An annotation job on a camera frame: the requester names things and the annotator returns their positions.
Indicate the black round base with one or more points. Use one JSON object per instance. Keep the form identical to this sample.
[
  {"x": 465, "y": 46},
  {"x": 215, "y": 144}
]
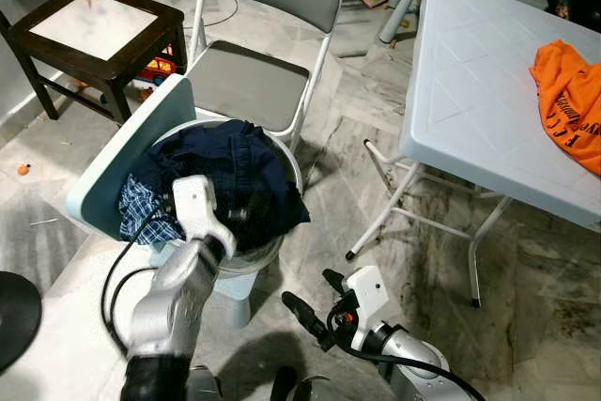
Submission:
[{"x": 17, "y": 321}]

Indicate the dark wood side table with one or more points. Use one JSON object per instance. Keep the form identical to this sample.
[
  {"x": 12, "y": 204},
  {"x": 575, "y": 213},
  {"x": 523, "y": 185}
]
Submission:
[{"x": 94, "y": 25}]

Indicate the light blue folding table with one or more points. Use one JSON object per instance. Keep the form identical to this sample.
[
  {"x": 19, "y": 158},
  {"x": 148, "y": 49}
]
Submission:
[{"x": 470, "y": 91}]

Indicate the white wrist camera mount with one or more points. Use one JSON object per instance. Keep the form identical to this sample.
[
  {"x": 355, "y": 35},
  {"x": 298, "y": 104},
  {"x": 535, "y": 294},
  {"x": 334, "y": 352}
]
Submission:
[
  {"x": 197, "y": 208},
  {"x": 368, "y": 293}
]

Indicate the orange shirt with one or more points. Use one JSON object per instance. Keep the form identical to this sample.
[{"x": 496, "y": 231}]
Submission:
[{"x": 573, "y": 110}]

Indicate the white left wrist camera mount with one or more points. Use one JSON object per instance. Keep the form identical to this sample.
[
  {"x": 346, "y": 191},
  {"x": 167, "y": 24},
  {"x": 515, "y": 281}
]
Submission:
[{"x": 197, "y": 208}]

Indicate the left robot leg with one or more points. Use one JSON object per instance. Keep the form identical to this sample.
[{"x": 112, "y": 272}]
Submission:
[{"x": 205, "y": 384}]

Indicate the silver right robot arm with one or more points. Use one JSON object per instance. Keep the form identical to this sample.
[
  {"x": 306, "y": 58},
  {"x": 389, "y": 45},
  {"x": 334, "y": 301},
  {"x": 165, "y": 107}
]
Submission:
[{"x": 413, "y": 354}]

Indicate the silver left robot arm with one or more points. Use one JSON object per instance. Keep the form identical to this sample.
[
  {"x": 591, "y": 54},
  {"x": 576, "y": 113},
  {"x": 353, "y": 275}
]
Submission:
[{"x": 174, "y": 298}]

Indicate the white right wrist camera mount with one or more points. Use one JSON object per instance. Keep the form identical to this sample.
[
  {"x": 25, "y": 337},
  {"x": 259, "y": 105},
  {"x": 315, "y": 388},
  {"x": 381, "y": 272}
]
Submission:
[{"x": 368, "y": 293}]

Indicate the blue plaid cloth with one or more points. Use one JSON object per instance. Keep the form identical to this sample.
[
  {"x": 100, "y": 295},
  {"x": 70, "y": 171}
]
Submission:
[{"x": 141, "y": 208}]

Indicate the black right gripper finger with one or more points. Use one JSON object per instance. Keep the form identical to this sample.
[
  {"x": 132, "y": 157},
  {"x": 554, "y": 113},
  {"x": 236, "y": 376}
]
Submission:
[
  {"x": 302, "y": 315},
  {"x": 333, "y": 281}
]

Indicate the red toy vehicle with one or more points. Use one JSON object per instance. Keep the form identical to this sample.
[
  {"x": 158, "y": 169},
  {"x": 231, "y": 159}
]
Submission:
[{"x": 160, "y": 68}]

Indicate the light blue plastic kids chair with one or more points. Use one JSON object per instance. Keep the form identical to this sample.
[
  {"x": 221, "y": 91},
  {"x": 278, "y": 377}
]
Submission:
[{"x": 122, "y": 166}]

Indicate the grey folding chair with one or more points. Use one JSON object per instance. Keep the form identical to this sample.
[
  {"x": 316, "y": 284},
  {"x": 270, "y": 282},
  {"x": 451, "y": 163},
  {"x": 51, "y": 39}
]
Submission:
[{"x": 244, "y": 82}]

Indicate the small orange ball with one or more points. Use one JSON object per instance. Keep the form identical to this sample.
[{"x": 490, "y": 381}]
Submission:
[{"x": 23, "y": 170}]

